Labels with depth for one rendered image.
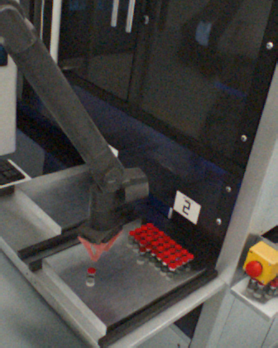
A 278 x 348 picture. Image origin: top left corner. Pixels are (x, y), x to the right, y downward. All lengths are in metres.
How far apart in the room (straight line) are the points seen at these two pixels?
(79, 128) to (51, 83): 0.11
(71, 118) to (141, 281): 0.53
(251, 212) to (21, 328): 1.39
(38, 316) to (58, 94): 1.60
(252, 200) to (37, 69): 0.60
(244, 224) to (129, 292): 0.33
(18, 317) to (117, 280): 1.13
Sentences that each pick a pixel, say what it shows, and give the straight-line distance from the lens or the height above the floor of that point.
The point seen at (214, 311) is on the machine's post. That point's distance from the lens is 1.32.
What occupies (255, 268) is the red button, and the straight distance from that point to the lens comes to 1.11.
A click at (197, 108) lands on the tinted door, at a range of 1.14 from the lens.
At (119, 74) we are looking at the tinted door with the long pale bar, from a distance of 1.33.
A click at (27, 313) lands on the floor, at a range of 2.25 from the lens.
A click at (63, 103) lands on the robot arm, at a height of 1.39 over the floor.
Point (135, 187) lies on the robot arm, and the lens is 0.97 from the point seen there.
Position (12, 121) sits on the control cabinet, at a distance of 1.77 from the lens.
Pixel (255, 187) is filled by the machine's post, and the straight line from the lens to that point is 1.07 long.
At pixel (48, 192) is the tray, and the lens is 1.45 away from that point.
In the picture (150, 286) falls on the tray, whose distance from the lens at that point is 1.17.
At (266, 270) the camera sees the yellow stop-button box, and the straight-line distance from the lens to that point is 1.13.
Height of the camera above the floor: 1.69
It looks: 29 degrees down
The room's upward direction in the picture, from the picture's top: 10 degrees clockwise
